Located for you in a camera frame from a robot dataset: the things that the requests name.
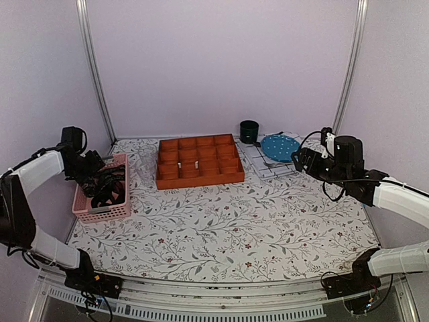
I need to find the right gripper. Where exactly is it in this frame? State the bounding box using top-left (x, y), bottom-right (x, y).
top-left (292, 147), bottom-right (352, 189)

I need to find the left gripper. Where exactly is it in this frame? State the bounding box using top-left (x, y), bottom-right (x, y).
top-left (68, 150), bottom-right (105, 186)

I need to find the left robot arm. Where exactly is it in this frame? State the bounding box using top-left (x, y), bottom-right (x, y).
top-left (1, 144), bottom-right (105, 291)

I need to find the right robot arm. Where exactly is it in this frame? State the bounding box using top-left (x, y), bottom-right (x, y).
top-left (291, 129), bottom-right (428, 292)

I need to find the pink plastic basket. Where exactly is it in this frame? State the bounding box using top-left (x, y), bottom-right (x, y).
top-left (69, 153), bottom-right (131, 223)

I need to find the clear plastic cup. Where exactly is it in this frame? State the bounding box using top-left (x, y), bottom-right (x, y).
top-left (135, 148), bottom-right (157, 183)

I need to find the blue dotted plate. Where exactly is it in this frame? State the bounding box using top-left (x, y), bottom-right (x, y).
top-left (260, 134), bottom-right (300, 162)

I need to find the silver fork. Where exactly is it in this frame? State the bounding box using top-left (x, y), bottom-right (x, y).
top-left (263, 161), bottom-right (308, 169)

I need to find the white grid placemat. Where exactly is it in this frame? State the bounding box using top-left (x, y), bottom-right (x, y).
top-left (236, 132), bottom-right (302, 180)

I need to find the orange wooden compartment tray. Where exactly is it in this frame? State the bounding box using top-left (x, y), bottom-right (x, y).
top-left (156, 134), bottom-right (245, 190)

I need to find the dark green mug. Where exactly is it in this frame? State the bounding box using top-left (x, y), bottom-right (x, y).
top-left (239, 120), bottom-right (259, 144)

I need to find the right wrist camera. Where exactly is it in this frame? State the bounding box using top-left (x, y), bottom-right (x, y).
top-left (320, 127), bottom-right (336, 159)

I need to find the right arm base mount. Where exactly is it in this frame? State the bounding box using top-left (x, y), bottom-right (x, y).
top-left (320, 272), bottom-right (381, 299)

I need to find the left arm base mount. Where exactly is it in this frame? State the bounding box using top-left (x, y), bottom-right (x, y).
top-left (64, 272), bottom-right (124, 299)

